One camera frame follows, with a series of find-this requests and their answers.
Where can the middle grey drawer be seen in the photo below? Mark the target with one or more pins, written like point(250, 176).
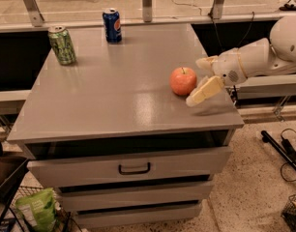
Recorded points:
point(137, 196)

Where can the grey drawer cabinet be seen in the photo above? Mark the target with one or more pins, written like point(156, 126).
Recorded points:
point(116, 100)

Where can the top grey drawer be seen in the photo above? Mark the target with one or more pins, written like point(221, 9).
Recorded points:
point(104, 170)

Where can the grey drawer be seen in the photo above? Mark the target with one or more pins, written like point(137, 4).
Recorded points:
point(127, 217)
point(104, 170)
point(137, 196)

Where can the blue pepsi can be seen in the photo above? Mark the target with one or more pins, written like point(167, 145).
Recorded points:
point(112, 25)

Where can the metal bracket post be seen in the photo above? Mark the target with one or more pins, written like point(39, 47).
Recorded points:
point(216, 10)
point(147, 10)
point(34, 13)

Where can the black drawer handle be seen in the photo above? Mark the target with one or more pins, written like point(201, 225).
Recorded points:
point(134, 170)

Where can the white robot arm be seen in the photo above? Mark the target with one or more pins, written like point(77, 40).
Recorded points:
point(275, 55)

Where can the middle metal bracket post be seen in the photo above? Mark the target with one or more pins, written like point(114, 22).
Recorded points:
point(147, 10)

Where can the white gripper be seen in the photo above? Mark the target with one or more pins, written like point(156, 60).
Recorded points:
point(226, 68)

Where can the black wire basket left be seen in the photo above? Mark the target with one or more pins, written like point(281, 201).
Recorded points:
point(16, 222)

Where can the red orange apple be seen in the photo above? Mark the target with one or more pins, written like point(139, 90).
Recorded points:
point(182, 81)

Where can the black wire basket right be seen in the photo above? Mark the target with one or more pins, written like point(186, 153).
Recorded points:
point(288, 213)

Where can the right metal bracket post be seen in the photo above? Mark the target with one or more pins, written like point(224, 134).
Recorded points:
point(216, 10)

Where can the black wire basket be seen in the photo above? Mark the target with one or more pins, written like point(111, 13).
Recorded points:
point(16, 222)
point(288, 213)

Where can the green snack bag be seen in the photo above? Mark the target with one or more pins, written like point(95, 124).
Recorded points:
point(38, 209)

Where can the dark bin at left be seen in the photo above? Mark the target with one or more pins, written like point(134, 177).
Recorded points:
point(12, 170)

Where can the black rod on floor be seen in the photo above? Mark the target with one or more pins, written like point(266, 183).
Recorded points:
point(267, 138)

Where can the green soda can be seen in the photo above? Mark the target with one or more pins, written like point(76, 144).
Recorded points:
point(62, 45)

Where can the black sandals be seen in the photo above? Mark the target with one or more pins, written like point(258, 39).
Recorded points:
point(290, 5)

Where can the left metal bracket post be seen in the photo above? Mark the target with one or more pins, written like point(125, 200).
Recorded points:
point(34, 13)

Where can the bottom grey drawer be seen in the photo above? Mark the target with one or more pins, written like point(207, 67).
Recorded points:
point(127, 217)

